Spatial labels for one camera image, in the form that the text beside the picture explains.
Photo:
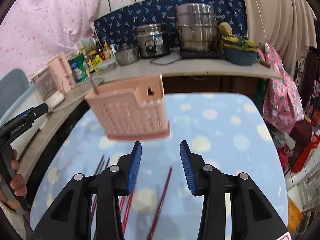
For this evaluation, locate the pink perforated utensil basket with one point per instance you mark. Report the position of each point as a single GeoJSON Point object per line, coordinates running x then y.
{"type": "Point", "coordinates": [132, 108]}

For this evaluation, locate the person's left hand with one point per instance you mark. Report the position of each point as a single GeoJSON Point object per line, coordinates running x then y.
{"type": "Point", "coordinates": [17, 184]}

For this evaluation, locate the green milk powder can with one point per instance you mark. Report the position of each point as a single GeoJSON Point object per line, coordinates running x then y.
{"type": "Point", "coordinates": [76, 63]}

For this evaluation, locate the navy floral backsplash cloth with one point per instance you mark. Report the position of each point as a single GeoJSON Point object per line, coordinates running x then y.
{"type": "Point", "coordinates": [120, 26]}

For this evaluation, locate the large steel steamer pot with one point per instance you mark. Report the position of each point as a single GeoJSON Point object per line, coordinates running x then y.
{"type": "Point", "coordinates": [197, 26]}

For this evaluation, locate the silver rice cooker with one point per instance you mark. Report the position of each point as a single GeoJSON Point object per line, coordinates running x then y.
{"type": "Point", "coordinates": [153, 40]}

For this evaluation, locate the beige hanging curtain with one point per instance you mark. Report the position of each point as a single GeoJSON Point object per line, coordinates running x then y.
{"type": "Point", "coordinates": [286, 25]}

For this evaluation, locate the pink floral apron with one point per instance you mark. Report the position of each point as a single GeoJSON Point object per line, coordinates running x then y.
{"type": "Point", "coordinates": [282, 106]}

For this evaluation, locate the small steel lidded pot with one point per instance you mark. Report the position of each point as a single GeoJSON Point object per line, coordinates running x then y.
{"type": "Point", "coordinates": [127, 55]}

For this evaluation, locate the dark maroon wavy chopstick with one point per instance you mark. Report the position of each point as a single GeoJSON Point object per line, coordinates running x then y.
{"type": "Point", "coordinates": [159, 206]}

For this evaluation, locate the yellow oil bottle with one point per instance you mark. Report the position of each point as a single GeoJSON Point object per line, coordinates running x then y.
{"type": "Point", "coordinates": [108, 53]}

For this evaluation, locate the white dish rack blue lid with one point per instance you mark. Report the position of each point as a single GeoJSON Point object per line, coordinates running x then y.
{"type": "Point", "coordinates": [17, 96]}

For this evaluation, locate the bright red black-band chopstick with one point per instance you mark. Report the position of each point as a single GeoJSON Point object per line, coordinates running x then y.
{"type": "Point", "coordinates": [127, 211]}

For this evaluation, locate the black induction cooker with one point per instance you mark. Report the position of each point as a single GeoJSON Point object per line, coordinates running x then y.
{"type": "Point", "coordinates": [190, 54]}

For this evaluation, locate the yellow snack packet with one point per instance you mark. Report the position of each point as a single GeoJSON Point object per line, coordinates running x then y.
{"type": "Point", "coordinates": [96, 60]}

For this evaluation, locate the white blender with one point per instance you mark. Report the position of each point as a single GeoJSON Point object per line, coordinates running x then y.
{"type": "Point", "coordinates": [44, 79]}

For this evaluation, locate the yellow colander with greens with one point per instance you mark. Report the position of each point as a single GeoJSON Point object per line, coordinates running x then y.
{"type": "Point", "coordinates": [239, 43]}

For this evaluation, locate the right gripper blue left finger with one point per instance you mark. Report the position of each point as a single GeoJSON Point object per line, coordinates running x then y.
{"type": "Point", "coordinates": [134, 164]}

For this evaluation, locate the clear food container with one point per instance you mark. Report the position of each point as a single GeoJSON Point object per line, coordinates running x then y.
{"type": "Point", "coordinates": [106, 65]}

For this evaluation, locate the green chopstick gold band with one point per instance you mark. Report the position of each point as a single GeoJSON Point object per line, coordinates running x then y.
{"type": "Point", "coordinates": [101, 167]}

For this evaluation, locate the pink electric kettle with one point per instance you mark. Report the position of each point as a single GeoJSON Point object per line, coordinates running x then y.
{"type": "Point", "coordinates": [61, 73]}

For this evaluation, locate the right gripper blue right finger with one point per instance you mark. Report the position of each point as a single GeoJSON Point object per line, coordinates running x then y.
{"type": "Point", "coordinates": [188, 166]}

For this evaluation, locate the dark blue plastic basin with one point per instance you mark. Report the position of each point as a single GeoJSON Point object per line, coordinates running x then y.
{"type": "Point", "coordinates": [240, 57]}

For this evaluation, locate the pink dotted curtain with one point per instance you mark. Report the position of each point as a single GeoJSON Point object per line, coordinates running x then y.
{"type": "Point", "coordinates": [33, 31]}

